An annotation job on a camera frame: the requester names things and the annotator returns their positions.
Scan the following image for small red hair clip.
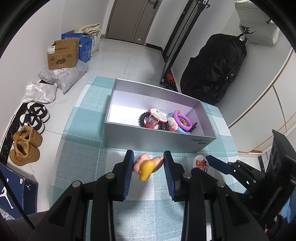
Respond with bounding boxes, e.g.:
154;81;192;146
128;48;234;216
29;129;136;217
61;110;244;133
145;114;159;129

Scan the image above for grey brown door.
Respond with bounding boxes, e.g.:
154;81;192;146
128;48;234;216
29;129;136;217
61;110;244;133
105;0;161;45

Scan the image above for black white sneakers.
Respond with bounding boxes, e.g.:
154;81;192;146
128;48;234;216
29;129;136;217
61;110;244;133
19;102;50;134

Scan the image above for black folded stand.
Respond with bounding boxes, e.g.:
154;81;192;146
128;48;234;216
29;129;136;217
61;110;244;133
160;0;210;84

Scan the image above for silver plastic parcel bag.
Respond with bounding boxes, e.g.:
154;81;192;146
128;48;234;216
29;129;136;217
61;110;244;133
22;82;57;104

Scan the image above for white Nike bag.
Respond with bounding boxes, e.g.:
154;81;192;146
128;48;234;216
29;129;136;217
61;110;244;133
234;1;280;46

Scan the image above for grey plastic parcel bag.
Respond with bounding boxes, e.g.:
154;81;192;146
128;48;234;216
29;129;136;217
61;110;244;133
38;60;89;94

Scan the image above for red-rimmed round pin badge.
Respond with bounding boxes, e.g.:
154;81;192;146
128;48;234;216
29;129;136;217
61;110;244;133
149;108;168;123

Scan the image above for purple ring bracelet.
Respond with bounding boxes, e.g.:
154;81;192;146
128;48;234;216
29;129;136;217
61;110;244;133
173;109;194;131

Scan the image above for brown cardboard box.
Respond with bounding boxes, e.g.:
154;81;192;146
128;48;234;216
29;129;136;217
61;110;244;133
47;38;79;70

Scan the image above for silver cardboard box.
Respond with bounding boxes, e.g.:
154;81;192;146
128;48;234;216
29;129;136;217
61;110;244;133
104;79;216;153

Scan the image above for navy Jordan shoe box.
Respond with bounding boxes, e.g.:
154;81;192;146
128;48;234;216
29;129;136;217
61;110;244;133
1;164;38;219

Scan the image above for blue cardboard box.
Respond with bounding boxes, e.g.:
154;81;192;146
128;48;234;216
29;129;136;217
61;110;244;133
61;32;92;63

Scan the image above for tan suede boots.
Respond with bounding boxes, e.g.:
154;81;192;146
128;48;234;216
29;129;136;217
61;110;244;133
9;126;43;166

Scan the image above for light blue ring bracelet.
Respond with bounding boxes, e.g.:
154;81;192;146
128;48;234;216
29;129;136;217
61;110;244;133
166;112;192;135

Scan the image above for white round China badge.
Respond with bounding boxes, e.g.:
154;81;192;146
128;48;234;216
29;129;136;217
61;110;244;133
193;155;211;174

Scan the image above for white cloth bag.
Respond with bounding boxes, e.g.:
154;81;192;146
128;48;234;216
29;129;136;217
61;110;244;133
76;23;101;57

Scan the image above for black backpack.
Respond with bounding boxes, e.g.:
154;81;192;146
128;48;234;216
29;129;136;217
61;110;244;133
180;34;247;105

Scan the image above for teal plaid tablecloth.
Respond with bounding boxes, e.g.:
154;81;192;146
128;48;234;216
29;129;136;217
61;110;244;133
52;76;238;240

